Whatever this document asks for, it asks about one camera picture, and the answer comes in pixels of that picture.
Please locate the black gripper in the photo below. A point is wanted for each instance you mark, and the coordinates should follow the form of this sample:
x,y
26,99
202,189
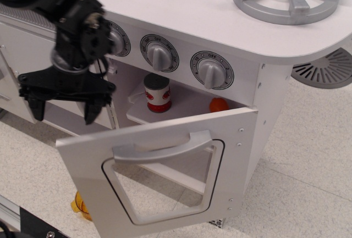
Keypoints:
x,y
38,87

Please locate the white oven door with window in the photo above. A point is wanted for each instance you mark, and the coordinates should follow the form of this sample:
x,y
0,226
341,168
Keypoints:
x,y
163,175

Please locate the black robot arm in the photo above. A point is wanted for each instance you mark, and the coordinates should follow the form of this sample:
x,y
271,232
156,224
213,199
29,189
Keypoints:
x,y
83,36

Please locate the white cabinet door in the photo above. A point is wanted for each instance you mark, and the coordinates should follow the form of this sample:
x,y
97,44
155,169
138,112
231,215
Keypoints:
x,y
28,50

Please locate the grey left stove knob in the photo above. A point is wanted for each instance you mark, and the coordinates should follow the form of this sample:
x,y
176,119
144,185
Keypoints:
x,y
121,47

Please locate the grey stove knob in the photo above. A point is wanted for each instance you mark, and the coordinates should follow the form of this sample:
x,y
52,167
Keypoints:
x,y
121,47
159,53
212,70

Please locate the red white toy can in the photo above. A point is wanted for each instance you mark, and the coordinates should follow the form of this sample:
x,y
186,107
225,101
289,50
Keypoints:
x,y
158,93

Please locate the orange transparent toy pot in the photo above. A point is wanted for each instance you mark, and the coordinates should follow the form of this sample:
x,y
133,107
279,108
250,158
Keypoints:
x,y
78,206

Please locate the grey vent grille plate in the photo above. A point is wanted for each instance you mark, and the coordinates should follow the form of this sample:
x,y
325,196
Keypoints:
x,y
27,16

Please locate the grey middle stove knob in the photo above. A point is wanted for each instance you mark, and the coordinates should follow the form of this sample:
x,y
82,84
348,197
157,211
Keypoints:
x,y
159,53

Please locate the white toy kitchen stove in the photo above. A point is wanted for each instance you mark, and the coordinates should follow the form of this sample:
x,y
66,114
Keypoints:
x,y
228,58

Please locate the grey right stove knob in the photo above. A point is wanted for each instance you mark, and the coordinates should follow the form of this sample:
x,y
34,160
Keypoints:
x,y
212,70

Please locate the orange toy carrot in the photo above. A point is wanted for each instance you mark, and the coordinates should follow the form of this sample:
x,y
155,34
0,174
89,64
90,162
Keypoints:
x,y
218,104

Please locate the aluminium extrusion foot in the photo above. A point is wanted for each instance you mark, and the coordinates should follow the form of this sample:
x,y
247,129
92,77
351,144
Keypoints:
x,y
219,223

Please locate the grey slotted round disc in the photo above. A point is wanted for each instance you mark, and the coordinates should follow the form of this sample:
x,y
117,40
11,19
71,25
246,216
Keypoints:
x,y
328,72

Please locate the aluminium frame rail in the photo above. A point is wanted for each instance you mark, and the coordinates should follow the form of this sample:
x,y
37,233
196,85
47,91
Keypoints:
x,y
10,214

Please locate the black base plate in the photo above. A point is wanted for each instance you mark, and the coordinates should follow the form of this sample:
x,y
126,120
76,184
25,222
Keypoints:
x,y
31,226

